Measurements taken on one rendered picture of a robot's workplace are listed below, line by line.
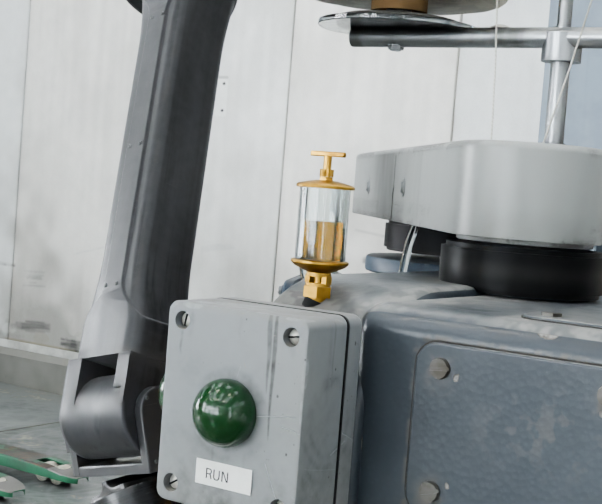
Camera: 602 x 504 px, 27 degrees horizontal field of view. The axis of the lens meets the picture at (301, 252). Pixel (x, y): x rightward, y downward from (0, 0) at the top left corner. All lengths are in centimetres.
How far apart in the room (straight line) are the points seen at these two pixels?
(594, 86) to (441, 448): 505
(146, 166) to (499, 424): 43
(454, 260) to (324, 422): 16
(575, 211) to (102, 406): 35
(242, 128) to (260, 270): 80
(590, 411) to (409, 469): 9
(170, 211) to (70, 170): 692
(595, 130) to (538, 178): 490
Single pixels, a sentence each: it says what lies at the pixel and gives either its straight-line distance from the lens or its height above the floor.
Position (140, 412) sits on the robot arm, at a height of 123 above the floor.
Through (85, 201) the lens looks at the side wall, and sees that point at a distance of 772.
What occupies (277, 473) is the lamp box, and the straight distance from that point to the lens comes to 54.
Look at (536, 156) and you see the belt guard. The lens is 66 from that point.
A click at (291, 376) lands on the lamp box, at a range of 53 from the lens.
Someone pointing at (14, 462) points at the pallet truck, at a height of 7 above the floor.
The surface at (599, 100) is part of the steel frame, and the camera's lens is 556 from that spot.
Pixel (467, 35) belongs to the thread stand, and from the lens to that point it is 92.
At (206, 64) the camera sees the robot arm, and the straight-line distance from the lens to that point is 95.
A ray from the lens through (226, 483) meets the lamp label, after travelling 55.
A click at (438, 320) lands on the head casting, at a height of 133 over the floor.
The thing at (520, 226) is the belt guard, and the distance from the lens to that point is 66.
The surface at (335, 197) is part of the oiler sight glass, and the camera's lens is 60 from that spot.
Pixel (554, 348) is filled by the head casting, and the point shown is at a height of 133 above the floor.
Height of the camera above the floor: 138
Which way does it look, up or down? 3 degrees down
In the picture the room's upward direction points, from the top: 5 degrees clockwise
